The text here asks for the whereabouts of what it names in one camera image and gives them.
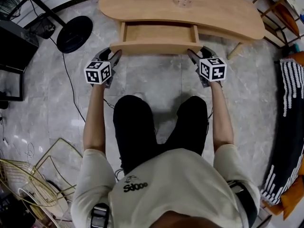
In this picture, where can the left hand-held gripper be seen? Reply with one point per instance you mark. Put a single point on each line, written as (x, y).
(97, 73)

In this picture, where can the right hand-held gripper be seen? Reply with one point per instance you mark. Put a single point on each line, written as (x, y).
(213, 70)

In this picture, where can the wooden drawer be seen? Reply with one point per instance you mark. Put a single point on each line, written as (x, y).
(159, 33)

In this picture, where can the person's right forearm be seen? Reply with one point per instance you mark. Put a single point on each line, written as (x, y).
(221, 117)

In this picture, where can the person's left forearm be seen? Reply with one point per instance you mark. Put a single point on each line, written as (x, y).
(95, 117)

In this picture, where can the light wooden desk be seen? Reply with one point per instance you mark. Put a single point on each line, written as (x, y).
(213, 8)

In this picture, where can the black standing fan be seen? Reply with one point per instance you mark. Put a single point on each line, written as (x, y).
(74, 34)

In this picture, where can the person's left white shoe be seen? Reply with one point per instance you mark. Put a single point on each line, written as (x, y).
(139, 95)

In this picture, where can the black mesh bin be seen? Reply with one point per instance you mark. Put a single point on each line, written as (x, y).
(44, 28)

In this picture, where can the person's black trousers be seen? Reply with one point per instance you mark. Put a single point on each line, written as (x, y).
(135, 132)

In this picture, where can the flat orange cushion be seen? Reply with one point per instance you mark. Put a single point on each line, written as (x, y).
(287, 18)

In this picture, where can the small teal bin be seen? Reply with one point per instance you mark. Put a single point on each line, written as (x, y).
(296, 48)

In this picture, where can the small blue object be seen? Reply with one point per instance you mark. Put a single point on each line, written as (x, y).
(302, 18)

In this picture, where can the person's cream t-shirt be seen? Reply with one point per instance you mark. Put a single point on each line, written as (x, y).
(171, 179)

